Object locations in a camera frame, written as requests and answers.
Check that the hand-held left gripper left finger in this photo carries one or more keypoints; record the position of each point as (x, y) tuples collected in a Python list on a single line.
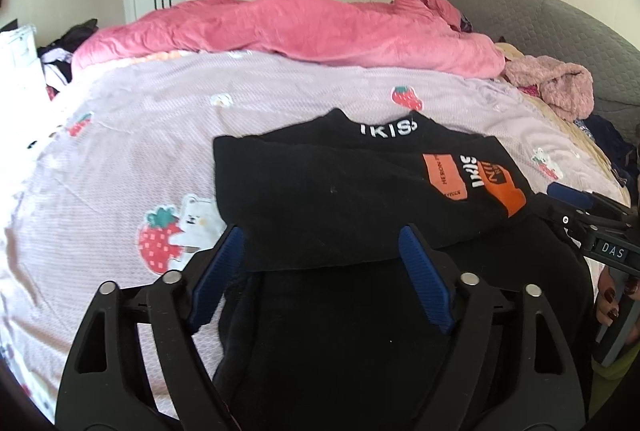
[(220, 271)]

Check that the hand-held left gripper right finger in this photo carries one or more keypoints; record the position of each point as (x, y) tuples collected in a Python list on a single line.
[(425, 281)]

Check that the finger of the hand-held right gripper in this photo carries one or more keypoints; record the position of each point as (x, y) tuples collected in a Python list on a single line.
[(585, 223), (572, 194)]

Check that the black long-sleeve shirt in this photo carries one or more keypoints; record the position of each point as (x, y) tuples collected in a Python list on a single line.
[(350, 221)]

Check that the person's right forearm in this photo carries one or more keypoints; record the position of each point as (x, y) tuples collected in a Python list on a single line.
[(620, 391)]

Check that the dark clothes pile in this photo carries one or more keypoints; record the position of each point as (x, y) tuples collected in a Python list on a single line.
[(65, 46)]

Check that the person's right hand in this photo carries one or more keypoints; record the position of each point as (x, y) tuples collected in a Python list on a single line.
[(609, 296)]

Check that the navy cloth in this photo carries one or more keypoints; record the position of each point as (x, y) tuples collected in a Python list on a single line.
[(612, 146)]

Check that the pink fluffy garment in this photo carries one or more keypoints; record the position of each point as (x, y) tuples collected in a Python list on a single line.
[(555, 86)]

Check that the printed lilac bed sheet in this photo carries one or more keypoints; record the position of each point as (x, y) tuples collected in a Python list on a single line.
[(150, 136)]

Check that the grey quilted headboard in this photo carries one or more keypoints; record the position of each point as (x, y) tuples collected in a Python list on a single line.
[(540, 21)]

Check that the colourful patterned cloth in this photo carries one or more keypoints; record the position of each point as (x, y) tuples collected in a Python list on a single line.
[(465, 23)]

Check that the pink quilt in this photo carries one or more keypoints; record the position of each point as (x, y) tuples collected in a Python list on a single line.
[(280, 28)]

